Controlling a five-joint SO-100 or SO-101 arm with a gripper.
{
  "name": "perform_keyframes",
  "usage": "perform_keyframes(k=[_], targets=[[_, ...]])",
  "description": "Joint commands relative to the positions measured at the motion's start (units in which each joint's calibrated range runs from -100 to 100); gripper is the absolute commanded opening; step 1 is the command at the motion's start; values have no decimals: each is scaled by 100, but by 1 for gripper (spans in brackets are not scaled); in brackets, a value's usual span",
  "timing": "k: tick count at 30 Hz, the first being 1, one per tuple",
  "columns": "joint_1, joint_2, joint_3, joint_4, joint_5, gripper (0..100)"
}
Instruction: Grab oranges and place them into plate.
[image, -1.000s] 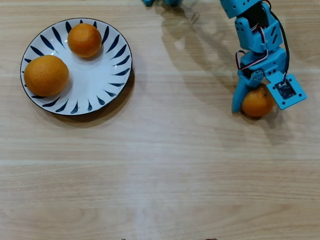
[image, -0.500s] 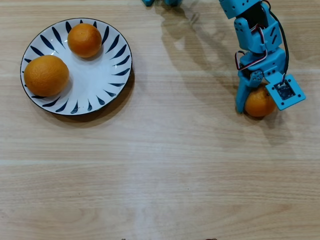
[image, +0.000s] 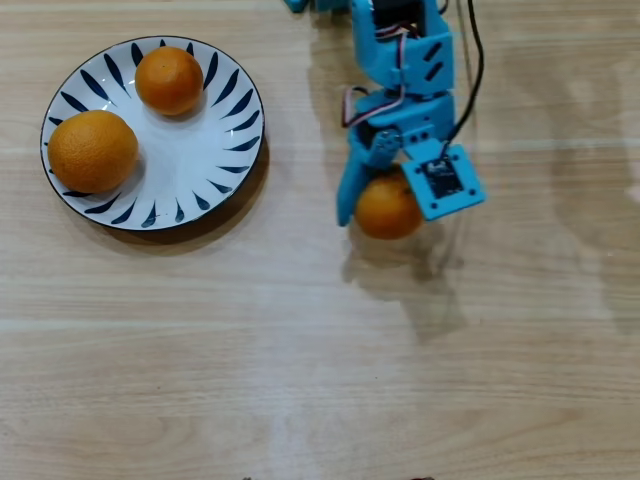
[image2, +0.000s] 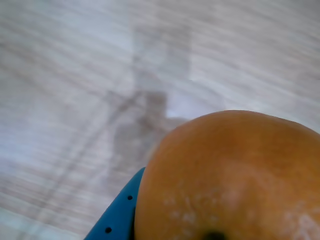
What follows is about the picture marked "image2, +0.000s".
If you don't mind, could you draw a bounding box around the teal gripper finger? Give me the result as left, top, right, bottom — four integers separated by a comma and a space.
83, 166, 147, 240

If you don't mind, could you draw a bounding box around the small orange fruit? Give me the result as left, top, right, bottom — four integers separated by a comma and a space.
133, 109, 320, 240

